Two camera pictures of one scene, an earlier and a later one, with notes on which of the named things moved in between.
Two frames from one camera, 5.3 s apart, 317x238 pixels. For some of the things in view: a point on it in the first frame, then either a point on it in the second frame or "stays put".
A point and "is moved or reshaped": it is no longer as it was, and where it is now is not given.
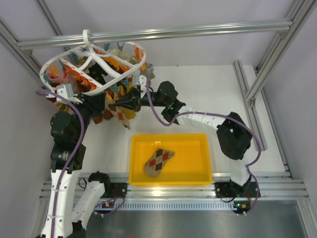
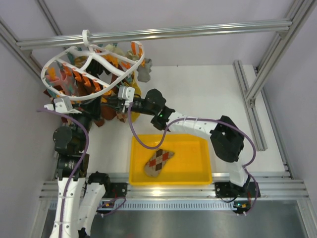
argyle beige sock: [154, 165] stays put
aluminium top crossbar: [247, 28] stays put
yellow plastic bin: [190, 164] stays put
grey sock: [148, 72] is moved or reshaped
